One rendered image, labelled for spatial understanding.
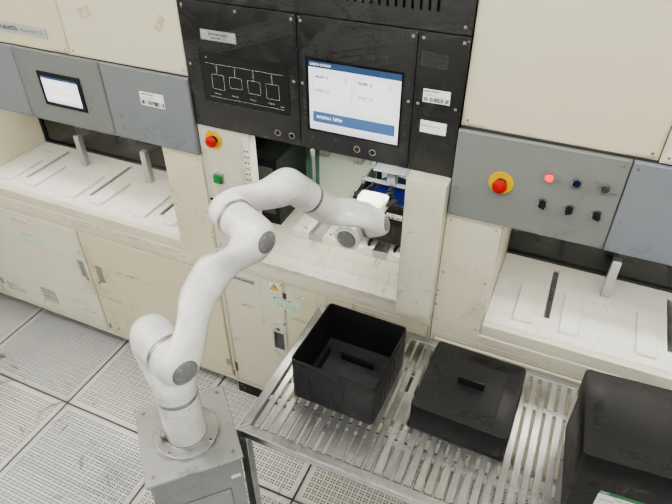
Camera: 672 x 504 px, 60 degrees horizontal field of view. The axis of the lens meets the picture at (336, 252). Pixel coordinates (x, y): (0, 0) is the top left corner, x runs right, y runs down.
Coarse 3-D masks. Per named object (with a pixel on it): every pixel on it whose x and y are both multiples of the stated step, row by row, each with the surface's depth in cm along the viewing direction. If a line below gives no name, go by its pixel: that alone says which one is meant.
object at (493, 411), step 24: (432, 360) 184; (456, 360) 184; (480, 360) 184; (432, 384) 177; (456, 384) 177; (480, 384) 173; (504, 384) 177; (432, 408) 170; (456, 408) 170; (480, 408) 170; (504, 408) 170; (432, 432) 174; (456, 432) 169; (480, 432) 165; (504, 432) 164
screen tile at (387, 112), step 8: (360, 80) 162; (368, 80) 161; (360, 88) 163; (368, 88) 162; (376, 88) 161; (384, 88) 160; (376, 96) 163; (384, 96) 162; (392, 96) 161; (360, 104) 166; (368, 104) 165; (376, 104) 164; (384, 104) 163; (392, 104) 162; (360, 112) 168; (368, 112) 167; (376, 112) 166; (384, 112) 165; (392, 112) 164; (392, 120) 165
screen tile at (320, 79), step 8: (312, 72) 167; (320, 72) 166; (312, 80) 168; (320, 80) 167; (328, 80) 166; (336, 80) 165; (312, 88) 170; (336, 88) 166; (344, 88) 165; (320, 96) 170; (328, 96) 169; (344, 96) 167; (320, 104) 172; (328, 104) 171; (336, 104) 169; (344, 104) 168
